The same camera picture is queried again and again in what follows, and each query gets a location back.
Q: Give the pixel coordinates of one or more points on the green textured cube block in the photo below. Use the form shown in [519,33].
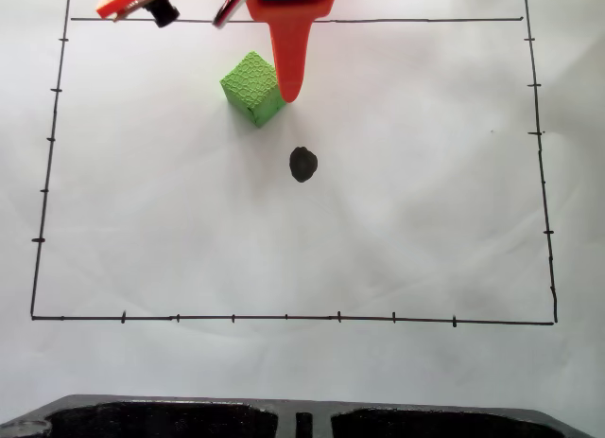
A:
[248,81]

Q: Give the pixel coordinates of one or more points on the black dot mark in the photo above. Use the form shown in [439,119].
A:
[303,164]

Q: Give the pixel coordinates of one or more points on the white paper sheet drawn rectangle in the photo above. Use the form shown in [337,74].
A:
[189,244]

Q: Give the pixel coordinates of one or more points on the black textured base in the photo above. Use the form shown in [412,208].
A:
[156,416]

